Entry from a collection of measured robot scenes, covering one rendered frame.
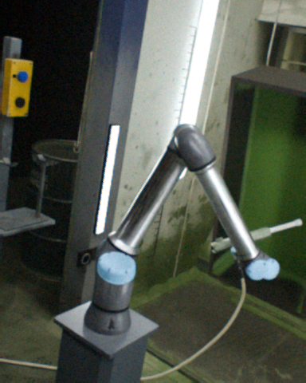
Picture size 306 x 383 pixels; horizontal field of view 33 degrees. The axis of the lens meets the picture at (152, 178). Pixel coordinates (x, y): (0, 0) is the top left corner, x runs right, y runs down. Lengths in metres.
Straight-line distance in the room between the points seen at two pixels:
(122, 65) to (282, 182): 1.13
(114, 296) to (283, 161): 1.41
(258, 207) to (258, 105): 0.62
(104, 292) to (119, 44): 1.28
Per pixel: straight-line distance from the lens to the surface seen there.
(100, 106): 2.76
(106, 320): 2.06
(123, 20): 2.69
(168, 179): 2.05
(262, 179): 3.09
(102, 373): 2.07
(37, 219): 2.62
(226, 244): 2.56
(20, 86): 2.48
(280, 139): 2.97
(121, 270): 1.97
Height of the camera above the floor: 1.78
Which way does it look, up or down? 16 degrees down
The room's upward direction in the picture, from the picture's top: 10 degrees clockwise
